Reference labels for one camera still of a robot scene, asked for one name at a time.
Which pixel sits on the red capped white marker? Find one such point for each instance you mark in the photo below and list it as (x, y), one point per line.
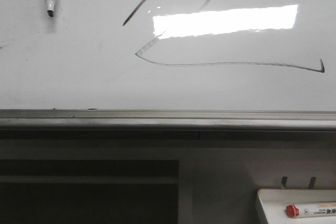
(311, 210)

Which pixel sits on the grey aluminium whiteboard ledge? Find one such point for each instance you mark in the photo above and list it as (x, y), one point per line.
(94, 119)

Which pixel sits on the white plastic marker tray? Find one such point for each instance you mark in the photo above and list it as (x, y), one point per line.
(271, 204)

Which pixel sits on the white whiteboard panel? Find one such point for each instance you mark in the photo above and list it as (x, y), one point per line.
(168, 55)

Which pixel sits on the metal tray hook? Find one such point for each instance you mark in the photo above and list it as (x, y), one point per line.
(283, 182)
(312, 182)

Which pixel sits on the left metal tray hook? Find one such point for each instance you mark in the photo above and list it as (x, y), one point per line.
(283, 182)

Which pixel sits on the right metal tray hook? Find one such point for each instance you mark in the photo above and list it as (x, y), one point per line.
(312, 182)

